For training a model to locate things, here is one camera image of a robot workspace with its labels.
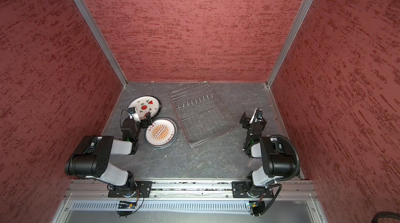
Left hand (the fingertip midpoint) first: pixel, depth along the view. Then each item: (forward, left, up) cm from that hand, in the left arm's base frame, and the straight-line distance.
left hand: (143, 115), depth 93 cm
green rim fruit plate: (-10, -13, -4) cm, 17 cm away
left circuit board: (-45, 0, -10) cm, 46 cm away
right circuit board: (-45, -64, -8) cm, 78 cm away
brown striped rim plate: (+13, -7, -5) cm, 15 cm away
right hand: (0, -66, +2) cm, 66 cm away
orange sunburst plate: (-10, -13, -4) cm, 17 cm away
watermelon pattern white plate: (+12, +3, -6) cm, 14 cm away
